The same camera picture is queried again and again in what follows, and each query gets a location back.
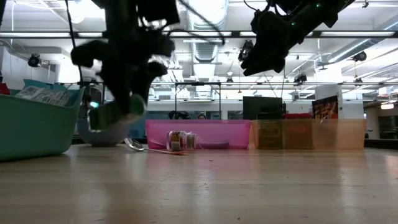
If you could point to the red ramen packet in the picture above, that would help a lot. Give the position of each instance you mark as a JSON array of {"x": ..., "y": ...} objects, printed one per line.
[{"x": 3, "y": 89}]

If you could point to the black monitor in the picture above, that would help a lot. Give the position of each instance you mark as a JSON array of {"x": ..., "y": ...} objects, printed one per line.
[{"x": 262, "y": 107}]

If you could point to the orange plastic bin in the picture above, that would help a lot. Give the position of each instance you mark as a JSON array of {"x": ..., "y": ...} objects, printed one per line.
[{"x": 342, "y": 133}]

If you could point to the brown orange snack packet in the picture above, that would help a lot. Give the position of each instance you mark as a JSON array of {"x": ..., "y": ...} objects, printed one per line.
[{"x": 325, "y": 109}]

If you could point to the black background rig frame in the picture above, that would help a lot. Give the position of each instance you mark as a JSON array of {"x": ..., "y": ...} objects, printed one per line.
[{"x": 175, "y": 99}]

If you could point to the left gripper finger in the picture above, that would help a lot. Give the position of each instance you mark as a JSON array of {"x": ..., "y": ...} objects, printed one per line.
[
  {"x": 119, "y": 93},
  {"x": 144, "y": 81}
]

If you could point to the green tin box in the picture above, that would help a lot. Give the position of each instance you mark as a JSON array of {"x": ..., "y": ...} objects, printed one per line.
[{"x": 270, "y": 133}]

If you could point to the pink plastic bin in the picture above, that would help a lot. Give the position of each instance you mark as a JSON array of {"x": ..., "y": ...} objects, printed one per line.
[{"x": 224, "y": 130}]

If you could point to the green plastic bin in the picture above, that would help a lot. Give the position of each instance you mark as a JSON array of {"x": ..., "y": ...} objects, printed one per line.
[{"x": 31, "y": 130}]

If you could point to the person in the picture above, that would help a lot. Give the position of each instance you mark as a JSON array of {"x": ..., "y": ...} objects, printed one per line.
[{"x": 202, "y": 116}]

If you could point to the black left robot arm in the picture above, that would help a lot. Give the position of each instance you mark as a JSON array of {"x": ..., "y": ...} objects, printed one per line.
[{"x": 124, "y": 15}]

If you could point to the multicolour ramen packet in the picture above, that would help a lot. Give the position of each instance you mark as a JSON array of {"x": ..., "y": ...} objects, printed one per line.
[{"x": 46, "y": 95}]

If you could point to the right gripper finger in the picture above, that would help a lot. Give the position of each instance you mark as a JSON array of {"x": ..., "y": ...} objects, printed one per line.
[
  {"x": 259, "y": 60},
  {"x": 264, "y": 71}
]

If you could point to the silver ventilation duct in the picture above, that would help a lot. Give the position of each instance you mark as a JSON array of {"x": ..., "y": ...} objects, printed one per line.
[{"x": 206, "y": 18}]

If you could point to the small green packet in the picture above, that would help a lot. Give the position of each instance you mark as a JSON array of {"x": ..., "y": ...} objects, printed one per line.
[{"x": 109, "y": 113}]

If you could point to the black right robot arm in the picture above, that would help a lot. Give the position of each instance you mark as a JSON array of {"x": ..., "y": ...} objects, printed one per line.
[{"x": 320, "y": 15}]

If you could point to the black ceiling spotlight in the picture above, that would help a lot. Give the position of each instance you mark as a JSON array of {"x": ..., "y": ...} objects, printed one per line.
[
  {"x": 245, "y": 49},
  {"x": 300, "y": 78},
  {"x": 34, "y": 60},
  {"x": 360, "y": 56}
]

